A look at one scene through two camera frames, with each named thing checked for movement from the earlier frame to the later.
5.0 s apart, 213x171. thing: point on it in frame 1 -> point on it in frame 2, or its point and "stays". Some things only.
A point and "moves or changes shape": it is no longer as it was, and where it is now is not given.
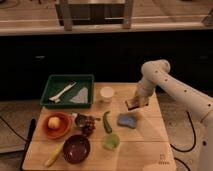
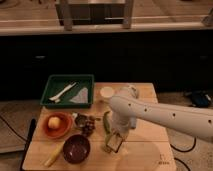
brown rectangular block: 133,104 moves or changes shape
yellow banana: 54,155 stays
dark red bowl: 76,149 stays
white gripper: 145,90 -> 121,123
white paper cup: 107,91 stays
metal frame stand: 95,12 stays
